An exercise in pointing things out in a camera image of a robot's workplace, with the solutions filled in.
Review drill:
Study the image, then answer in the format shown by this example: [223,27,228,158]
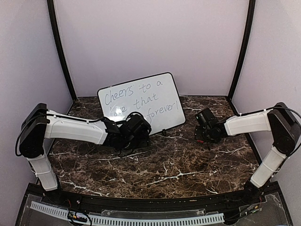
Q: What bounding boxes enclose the white slotted cable duct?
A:
[30,201,224,226]

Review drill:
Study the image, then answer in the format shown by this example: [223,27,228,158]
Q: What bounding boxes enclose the black frame post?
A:
[47,0,77,102]
[227,0,256,102]

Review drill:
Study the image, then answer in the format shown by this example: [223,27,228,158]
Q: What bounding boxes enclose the left black frame post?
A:
[47,0,77,102]

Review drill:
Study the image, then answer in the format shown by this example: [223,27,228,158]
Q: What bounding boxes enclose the right black frame post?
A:
[227,0,256,102]

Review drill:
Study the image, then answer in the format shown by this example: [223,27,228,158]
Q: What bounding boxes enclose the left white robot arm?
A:
[15,103,151,205]

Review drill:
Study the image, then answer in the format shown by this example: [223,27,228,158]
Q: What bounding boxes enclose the white whiteboard with black frame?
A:
[97,73,186,134]

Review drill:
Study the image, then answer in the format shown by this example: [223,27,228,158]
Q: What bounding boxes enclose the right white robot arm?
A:
[195,102,301,204]

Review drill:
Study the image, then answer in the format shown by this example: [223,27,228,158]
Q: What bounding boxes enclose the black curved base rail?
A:
[34,185,266,213]

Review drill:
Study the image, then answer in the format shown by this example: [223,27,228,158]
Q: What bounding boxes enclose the black whiteboard stand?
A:
[162,129,167,137]

